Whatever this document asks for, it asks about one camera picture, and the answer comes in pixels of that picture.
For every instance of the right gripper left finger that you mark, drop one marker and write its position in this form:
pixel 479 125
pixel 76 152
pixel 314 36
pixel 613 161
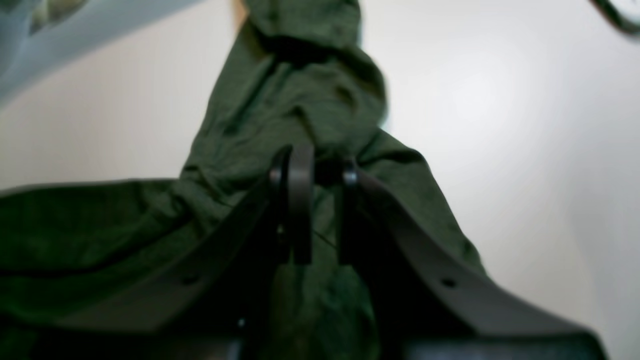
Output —
pixel 270 225

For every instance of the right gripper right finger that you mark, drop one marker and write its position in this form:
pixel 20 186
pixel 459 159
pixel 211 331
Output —
pixel 423 294

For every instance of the dark green t-shirt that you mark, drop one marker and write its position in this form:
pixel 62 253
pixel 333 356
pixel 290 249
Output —
pixel 296 73

